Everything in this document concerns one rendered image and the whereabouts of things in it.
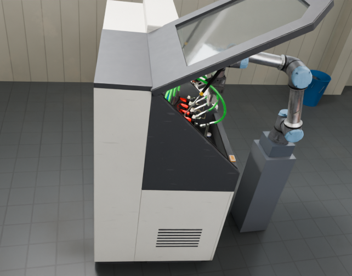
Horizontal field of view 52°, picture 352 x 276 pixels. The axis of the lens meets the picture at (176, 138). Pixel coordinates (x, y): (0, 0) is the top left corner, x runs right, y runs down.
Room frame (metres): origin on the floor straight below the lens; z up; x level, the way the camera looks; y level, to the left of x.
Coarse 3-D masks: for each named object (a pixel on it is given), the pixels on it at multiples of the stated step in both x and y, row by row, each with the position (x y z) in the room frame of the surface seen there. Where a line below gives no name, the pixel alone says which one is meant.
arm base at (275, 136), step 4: (272, 132) 2.17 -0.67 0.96; (276, 132) 2.15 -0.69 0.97; (280, 132) 2.13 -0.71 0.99; (268, 136) 2.19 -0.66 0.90; (272, 136) 2.15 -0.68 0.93; (276, 136) 2.14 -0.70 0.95; (280, 136) 2.13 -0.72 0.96; (284, 136) 2.13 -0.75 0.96; (272, 140) 2.13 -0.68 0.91; (276, 140) 2.12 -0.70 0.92; (280, 140) 2.12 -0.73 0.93; (284, 140) 2.12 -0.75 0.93; (280, 144) 2.11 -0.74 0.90; (284, 144) 2.12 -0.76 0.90
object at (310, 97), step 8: (312, 72) 4.73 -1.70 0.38; (320, 72) 4.72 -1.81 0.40; (312, 80) 4.45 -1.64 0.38; (320, 80) 4.42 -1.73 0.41; (328, 80) 4.46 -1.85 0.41; (312, 88) 4.44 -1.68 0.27; (320, 88) 4.43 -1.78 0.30; (304, 96) 4.49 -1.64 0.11; (312, 96) 4.44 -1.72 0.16; (320, 96) 4.47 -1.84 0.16; (304, 104) 4.47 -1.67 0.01; (312, 104) 4.45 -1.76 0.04
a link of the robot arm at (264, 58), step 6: (258, 54) 2.10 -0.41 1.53; (264, 54) 2.12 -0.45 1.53; (270, 54) 2.13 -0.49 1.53; (252, 60) 2.09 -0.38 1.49; (258, 60) 2.09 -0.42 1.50; (264, 60) 2.10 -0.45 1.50; (270, 60) 2.10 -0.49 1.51; (276, 60) 2.11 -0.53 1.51; (282, 60) 2.12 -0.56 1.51; (288, 60) 2.12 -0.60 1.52; (300, 60) 2.15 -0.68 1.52; (270, 66) 2.12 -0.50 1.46; (276, 66) 2.12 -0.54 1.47; (282, 66) 2.11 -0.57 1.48
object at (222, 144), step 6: (216, 114) 2.29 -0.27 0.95; (216, 120) 2.21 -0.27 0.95; (216, 126) 2.17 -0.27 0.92; (222, 126) 2.14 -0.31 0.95; (216, 132) 2.14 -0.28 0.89; (222, 132) 2.07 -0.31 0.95; (216, 138) 2.11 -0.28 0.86; (222, 138) 2.00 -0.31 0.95; (216, 144) 2.08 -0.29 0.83; (222, 144) 1.97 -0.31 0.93; (228, 144) 1.94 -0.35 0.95; (222, 150) 1.94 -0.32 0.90; (228, 150) 1.88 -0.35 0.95; (228, 156) 1.82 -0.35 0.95; (234, 162) 1.77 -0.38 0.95
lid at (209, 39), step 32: (224, 0) 2.31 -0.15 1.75; (256, 0) 2.18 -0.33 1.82; (288, 0) 2.03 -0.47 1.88; (320, 0) 1.86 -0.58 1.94; (160, 32) 2.18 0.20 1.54; (192, 32) 2.05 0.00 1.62; (224, 32) 1.91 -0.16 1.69; (256, 32) 1.79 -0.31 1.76; (288, 32) 1.66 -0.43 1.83; (160, 64) 1.76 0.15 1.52; (192, 64) 1.65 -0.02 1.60; (224, 64) 1.60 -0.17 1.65
